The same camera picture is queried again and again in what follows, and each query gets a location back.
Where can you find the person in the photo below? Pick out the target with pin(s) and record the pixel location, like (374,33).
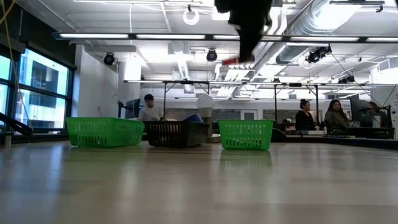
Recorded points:
(304,119)
(335,118)
(150,112)
(371,107)

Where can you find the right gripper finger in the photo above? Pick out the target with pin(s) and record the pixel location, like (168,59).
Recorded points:
(250,43)

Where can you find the silver ventilation duct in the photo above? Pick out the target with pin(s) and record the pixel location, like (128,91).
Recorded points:
(311,18)

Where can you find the black ceiling camera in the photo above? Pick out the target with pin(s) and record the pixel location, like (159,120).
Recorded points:
(346,80)
(317,54)

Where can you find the black metal stand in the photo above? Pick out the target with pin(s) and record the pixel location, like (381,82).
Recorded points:
(389,121)

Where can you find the green plastic basket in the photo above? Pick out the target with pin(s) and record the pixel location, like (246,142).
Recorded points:
(102,132)
(245,133)

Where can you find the black monitor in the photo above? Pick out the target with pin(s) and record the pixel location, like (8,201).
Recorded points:
(133,109)
(356,112)

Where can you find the black plastic basket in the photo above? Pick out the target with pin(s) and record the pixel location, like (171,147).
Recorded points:
(174,135)

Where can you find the black ceiling spotlight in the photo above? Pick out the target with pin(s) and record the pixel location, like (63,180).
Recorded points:
(211,55)
(109,59)

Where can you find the long ceiling light strip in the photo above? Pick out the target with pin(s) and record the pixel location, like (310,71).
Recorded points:
(93,36)

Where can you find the large glass window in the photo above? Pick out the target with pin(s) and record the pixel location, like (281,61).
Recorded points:
(43,74)

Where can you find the white bulb on metal base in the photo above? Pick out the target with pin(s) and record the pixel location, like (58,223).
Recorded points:
(205,104)

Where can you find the black metal gantry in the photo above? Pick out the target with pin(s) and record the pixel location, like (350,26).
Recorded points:
(186,82)
(295,84)

